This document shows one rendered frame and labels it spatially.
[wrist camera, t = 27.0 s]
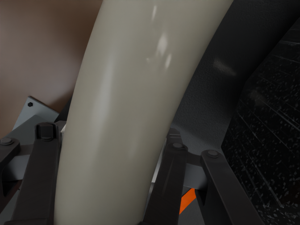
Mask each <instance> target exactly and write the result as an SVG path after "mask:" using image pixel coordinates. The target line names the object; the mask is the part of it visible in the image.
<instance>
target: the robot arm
mask: <svg viewBox="0 0 300 225"><path fill-rule="evenodd" d="M66 122H67V121H58V122H56V123H54V122H41V123H38V124H36V125H35V126H34V139H35V140H34V143H33V144H27V145H20V141H19V139H17V138H12V137H6V138H2V139H0V214H1V212H2V211H3V210H4V208H5V207H6V205H7V204H8V203H9V201H10V200H11V199H12V197H13V196H14V194H15V193H16V192H17V190H18V189H19V187H20V190H19V193H18V196H17V200H16V203H15V206H14V210H13V213H12V217H11V220H10V221H6V222H5V223H4V225H54V203H55V192H56V183H57V174H58V166H59V159H60V153H61V148H62V143H63V136H64V131H65V127H66ZM152 182H153V183H154V187H153V190H152V193H151V196H150V200H149V203H148V206H147V209H146V213H145V215H144V218H143V221H141V222H140V223H139V225H178V220H179V211H180V205H181V198H182V191H183V186H186V187H189V188H193V189H195V195H196V198H197V201H198V205H199V208H200V211H201V214H202V217H203V220H204V224H205V225H265V224H264V223H263V221H262V219H261V217H260V216H259V214H258V213H257V211H256V209H255V207H254V206H253V204H252V203H251V201H250V199H249V197H248V196H247V194H246V192H245V191H244V189H243V187H242V186H241V184H240V183H239V181H238V179H237V177H236V176H235V174H234V172H233V171H232V169H231V167H230V166H229V164H228V162H227V161H226V159H225V157H224V156H223V155H222V154H221V153H220V152H218V151H215V150H204V151H202V152H201V155H196V154H192V153H190V152H188V147H187V146H186V145H184V144H183V142H182V138H181V136H180V132H179V131H178V130H177V129H176V128H170V129H169V131H168V134H167V137H166V140H165V142H164V145H163V147H162V151H161V153H160V156H159V159H158V163H157V166H156V168H155V171H154V175H153V178H152Z"/></svg>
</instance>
